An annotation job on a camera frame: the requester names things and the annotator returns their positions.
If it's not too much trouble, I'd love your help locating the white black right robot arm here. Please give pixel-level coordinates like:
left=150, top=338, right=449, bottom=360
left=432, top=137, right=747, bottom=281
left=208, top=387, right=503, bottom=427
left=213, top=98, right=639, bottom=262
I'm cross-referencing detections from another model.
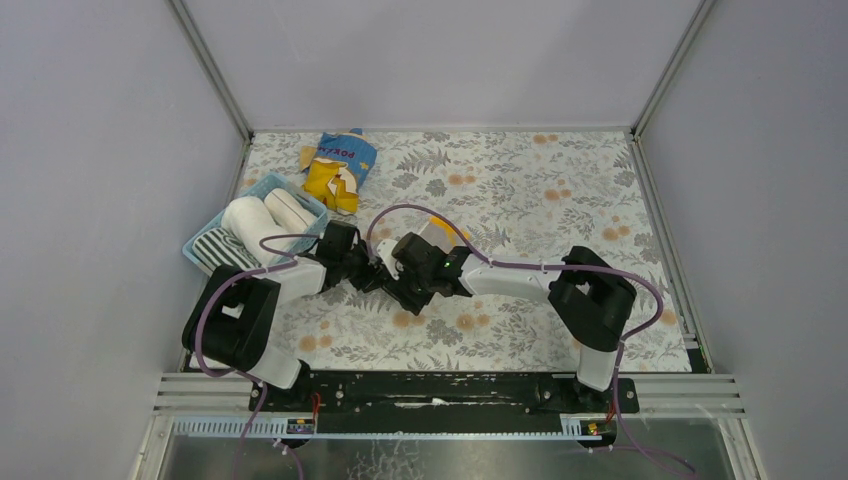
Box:
left=376, top=233, right=636, bottom=392

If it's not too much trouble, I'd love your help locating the black white striped rolled towel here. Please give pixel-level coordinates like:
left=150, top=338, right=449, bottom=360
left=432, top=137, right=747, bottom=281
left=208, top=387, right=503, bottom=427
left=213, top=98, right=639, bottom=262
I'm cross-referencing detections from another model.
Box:
left=190, top=227, right=260, bottom=272

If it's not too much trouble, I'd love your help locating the blue yellow printed towel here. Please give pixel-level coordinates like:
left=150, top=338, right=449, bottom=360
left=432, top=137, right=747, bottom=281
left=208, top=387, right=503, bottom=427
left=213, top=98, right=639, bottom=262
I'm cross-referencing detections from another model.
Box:
left=299, top=128, right=377, bottom=215

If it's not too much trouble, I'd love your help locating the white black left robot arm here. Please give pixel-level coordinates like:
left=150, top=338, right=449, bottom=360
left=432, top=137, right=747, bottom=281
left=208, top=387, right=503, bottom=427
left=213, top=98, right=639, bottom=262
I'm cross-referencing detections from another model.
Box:
left=181, top=221, right=391, bottom=389

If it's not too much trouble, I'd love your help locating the white slotted cable duct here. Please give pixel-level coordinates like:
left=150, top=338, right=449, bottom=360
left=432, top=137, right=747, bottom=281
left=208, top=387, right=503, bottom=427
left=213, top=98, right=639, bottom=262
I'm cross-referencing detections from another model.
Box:
left=173, top=415, right=617, bottom=446

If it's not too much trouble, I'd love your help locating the floral patterned table mat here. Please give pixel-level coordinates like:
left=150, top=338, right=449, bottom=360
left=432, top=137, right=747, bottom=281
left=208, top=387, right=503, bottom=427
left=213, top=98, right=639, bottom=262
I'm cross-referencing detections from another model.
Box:
left=270, top=132, right=691, bottom=372

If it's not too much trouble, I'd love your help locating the grey yellow patterned towel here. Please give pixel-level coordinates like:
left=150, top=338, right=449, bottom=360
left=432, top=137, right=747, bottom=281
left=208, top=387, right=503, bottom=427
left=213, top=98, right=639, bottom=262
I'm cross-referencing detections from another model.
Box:
left=418, top=216, right=471, bottom=253

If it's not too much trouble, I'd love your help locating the cream terry towel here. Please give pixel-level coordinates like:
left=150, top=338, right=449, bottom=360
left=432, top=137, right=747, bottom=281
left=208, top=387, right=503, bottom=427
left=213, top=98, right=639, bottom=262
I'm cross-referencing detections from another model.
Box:
left=263, top=188, right=316, bottom=233

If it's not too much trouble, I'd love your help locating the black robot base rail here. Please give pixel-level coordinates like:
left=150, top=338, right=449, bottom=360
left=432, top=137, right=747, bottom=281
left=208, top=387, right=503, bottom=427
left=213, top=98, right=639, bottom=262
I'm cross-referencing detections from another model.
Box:
left=249, top=370, right=640, bottom=431

